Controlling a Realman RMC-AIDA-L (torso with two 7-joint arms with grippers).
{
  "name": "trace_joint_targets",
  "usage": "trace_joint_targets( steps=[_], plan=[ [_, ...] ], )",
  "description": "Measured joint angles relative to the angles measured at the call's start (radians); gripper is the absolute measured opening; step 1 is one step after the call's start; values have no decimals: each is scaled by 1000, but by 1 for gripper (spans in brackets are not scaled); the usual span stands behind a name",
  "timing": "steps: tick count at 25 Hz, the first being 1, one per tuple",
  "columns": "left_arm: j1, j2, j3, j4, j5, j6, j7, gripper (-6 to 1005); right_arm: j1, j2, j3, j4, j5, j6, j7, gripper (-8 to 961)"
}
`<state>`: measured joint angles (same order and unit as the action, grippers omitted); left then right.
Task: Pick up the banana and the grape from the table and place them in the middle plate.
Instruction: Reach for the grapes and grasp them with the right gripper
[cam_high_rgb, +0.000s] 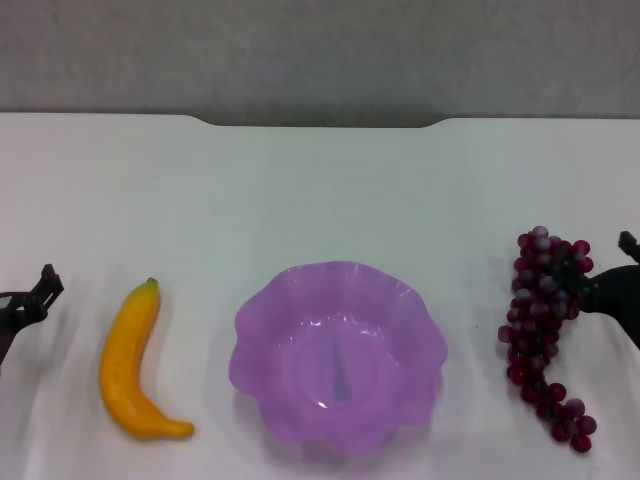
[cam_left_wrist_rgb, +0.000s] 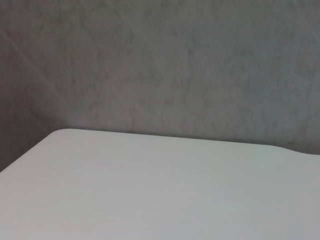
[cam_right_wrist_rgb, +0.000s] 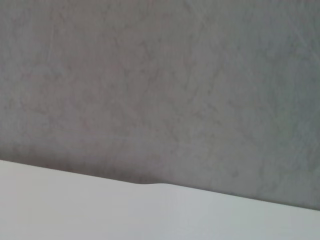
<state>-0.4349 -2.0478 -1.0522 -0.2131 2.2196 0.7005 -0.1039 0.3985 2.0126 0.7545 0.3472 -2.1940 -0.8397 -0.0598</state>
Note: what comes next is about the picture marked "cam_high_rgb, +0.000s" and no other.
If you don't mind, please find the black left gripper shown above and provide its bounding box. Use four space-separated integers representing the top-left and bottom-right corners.
0 263 67 367

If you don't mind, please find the dark red grape bunch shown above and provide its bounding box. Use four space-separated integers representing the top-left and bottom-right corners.
497 225 599 454

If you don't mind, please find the purple wavy plastic plate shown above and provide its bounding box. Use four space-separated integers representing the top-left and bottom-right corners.
227 260 449 457

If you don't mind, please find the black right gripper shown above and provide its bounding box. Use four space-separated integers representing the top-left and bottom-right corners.
552 230 640 351

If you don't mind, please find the yellow plastic banana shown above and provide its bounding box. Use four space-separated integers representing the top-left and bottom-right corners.
98 277 196 442

